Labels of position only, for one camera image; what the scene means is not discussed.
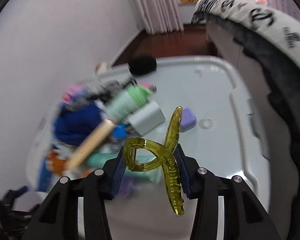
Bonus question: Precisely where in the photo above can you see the black fluffy pompom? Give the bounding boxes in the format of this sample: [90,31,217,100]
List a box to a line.
[128,55,157,76]

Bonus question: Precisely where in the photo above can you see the yellow translucent hair claw clip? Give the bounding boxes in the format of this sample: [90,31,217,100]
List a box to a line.
[123,106,184,216]

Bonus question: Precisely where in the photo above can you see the small purple case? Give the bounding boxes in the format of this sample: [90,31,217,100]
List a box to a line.
[180,108,197,132]

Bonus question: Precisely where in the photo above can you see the black white logo bed blanket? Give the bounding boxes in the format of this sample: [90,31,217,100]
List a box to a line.
[192,0,300,239]

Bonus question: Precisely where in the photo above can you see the teal tube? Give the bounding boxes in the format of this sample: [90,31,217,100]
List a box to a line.
[87,153,118,168]

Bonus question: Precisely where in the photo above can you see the pink pleated curtain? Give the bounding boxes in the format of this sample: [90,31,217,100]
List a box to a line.
[132,0,184,35]

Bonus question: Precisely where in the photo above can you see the white rectangular charger block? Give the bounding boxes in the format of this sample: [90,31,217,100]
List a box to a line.
[127,101,166,136]

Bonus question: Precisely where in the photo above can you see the green white lotion bottle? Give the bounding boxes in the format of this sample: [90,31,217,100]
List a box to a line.
[105,85,152,123]

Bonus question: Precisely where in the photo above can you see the white plastic storage bin lid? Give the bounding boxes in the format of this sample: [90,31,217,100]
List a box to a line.
[26,56,271,214]

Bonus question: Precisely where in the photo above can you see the beige wooden stick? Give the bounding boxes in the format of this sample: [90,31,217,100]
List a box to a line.
[65,119,116,170]

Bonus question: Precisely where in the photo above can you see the dark blue cloth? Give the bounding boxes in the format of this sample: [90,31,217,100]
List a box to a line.
[54,103,103,146]

